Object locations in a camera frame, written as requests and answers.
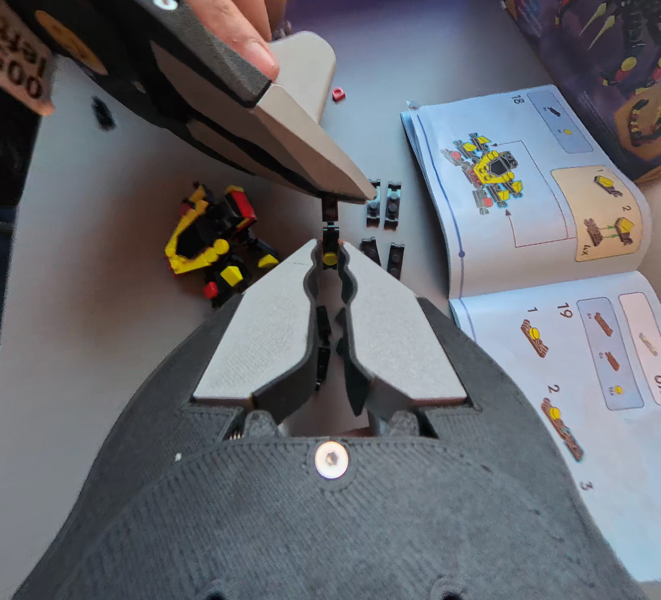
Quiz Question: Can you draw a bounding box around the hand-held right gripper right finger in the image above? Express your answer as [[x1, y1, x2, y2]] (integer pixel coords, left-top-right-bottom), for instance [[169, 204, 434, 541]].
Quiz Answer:
[[335, 241, 470, 435]]

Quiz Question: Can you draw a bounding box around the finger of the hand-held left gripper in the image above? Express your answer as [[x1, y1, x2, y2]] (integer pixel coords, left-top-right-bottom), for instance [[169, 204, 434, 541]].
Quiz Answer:
[[185, 117, 323, 194], [151, 41, 379, 201]]

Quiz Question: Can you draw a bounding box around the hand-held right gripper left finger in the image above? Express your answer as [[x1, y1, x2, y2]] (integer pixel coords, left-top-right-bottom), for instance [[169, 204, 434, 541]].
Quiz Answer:
[[192, 240, 325, 425]]

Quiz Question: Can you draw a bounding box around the black lego plate yellow stud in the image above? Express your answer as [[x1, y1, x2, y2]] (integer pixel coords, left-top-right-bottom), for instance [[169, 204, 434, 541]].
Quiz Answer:
[[320, 225, 343, 271]]

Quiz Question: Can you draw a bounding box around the pile of black lego plates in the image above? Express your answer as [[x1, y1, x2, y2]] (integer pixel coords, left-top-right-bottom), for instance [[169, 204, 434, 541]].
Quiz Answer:
[[314, 178, 407, 391]]

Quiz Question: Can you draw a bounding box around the yellow black lego spider model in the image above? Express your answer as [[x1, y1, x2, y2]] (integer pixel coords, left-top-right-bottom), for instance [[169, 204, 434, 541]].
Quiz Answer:
[[164, 183, 282, 309]]

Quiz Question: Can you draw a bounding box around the open lego instruction booklet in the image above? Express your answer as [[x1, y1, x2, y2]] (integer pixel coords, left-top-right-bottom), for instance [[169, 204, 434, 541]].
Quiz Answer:
[[399, 85, 661, 585]]

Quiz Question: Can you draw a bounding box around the lego set box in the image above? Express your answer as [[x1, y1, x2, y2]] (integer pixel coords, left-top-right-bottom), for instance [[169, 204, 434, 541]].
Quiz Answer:
[[482, 0, 661, 185]]

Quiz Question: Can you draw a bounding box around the small black table fitting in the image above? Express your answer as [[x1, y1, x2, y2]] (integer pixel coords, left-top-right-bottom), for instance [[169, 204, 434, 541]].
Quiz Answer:
[[91, 95, 117, 132]]

